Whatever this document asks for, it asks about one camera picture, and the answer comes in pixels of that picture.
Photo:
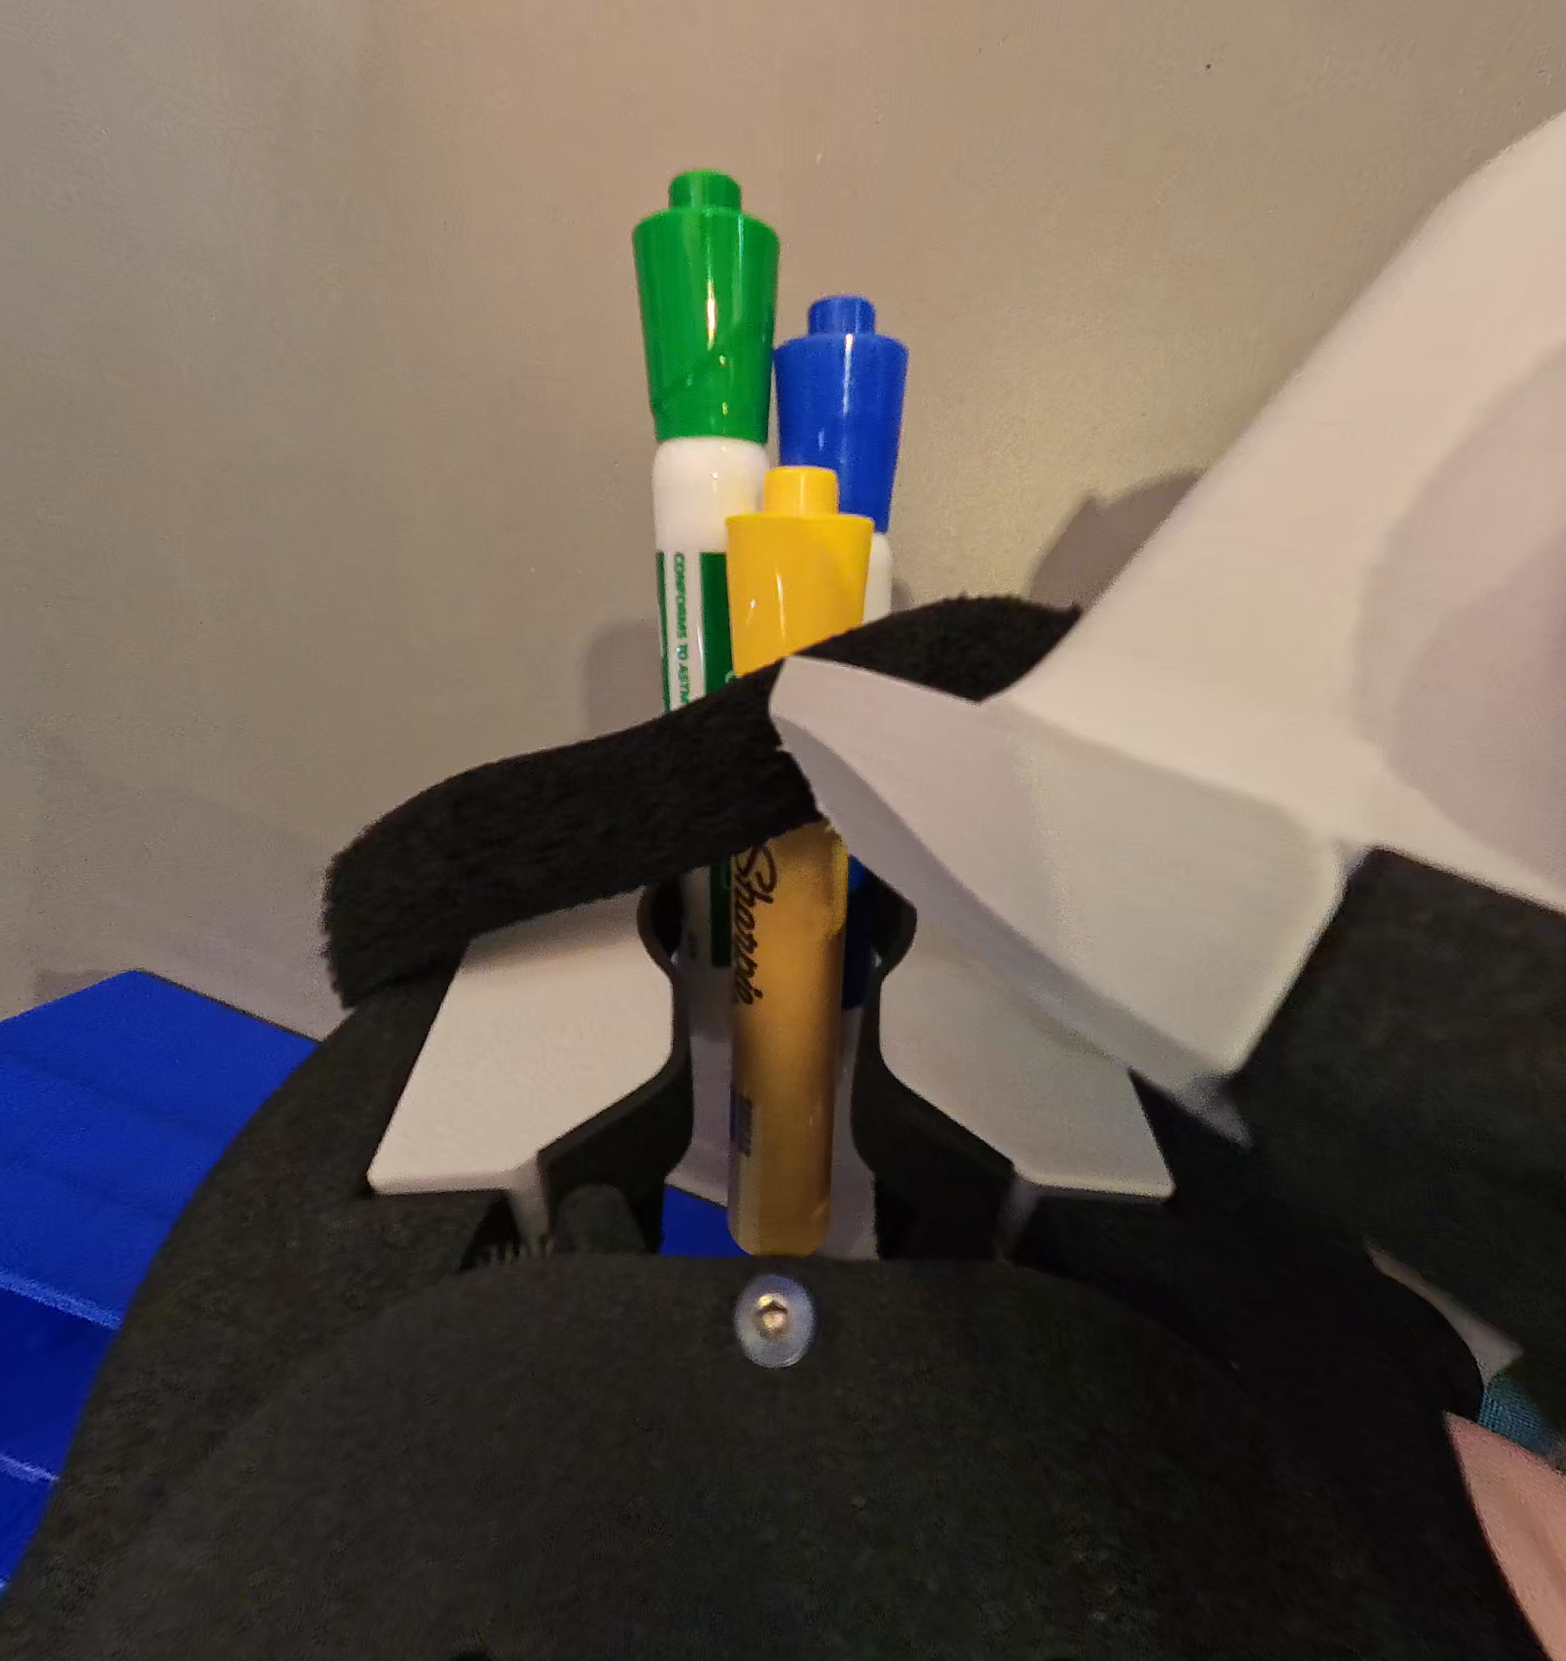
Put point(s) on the yellow highlighter marker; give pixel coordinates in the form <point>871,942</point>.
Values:
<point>788,572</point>

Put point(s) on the person's left forearm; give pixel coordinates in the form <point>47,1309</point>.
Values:
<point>1562,1558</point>

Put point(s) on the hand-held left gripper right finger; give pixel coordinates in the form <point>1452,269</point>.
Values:
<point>1029,1116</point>

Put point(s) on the large blue plastic bin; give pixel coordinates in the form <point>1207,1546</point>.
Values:
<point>82,1141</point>

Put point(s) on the blue dry erase marker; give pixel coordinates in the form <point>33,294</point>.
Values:
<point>841,415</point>

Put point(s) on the green dry erase marker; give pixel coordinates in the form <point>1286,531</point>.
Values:
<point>704,325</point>

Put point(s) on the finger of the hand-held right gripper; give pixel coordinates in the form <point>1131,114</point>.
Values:
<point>1380,519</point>
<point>1094,883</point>

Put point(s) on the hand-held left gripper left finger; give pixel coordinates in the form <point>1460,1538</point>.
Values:
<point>536,1065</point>

